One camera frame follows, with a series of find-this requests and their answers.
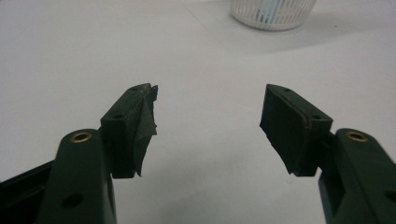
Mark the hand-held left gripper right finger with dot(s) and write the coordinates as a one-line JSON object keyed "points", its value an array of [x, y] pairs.
{"points": [[292, 133]]}

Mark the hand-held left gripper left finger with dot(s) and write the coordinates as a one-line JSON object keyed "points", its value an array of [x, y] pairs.
{"points": [[130, 133]]}

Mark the white slotted plastic basket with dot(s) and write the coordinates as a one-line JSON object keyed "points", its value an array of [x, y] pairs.
{"points": [[280, 18]]}

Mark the light blue hairbrush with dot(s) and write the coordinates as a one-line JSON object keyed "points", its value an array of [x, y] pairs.
{"points": [[269, 7]]}

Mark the white table cover sheet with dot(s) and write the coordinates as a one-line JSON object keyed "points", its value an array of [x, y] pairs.
{"points": [[202, 124]]}

